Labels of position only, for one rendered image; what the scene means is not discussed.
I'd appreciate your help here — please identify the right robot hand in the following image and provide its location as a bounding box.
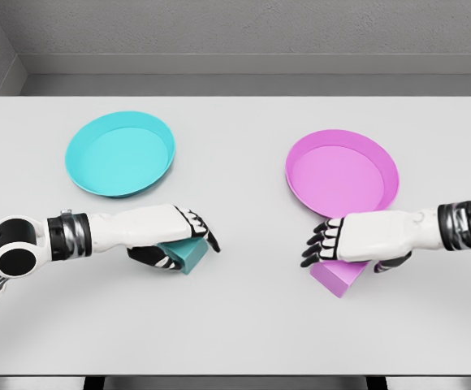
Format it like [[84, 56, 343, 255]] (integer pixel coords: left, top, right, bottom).
[[300, 212, 413, 274]]

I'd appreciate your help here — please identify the teal round plate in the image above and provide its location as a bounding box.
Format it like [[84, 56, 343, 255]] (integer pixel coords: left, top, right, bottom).
[[64, 110, 177, 199]]

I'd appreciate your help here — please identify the pink block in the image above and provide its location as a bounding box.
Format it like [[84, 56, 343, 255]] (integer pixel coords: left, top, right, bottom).
[[309, 261, 369, 300]]

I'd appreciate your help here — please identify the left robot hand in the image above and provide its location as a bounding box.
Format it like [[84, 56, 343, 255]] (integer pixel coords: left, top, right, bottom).
[[126, 204, 222, 274]]

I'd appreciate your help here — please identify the pink round plate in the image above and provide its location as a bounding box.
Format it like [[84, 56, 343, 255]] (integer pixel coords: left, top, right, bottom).
[[284, 129, 400, 219]]

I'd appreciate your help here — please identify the teal block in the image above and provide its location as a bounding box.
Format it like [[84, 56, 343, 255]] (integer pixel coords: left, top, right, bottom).
[[157, 238, 209, 276]]

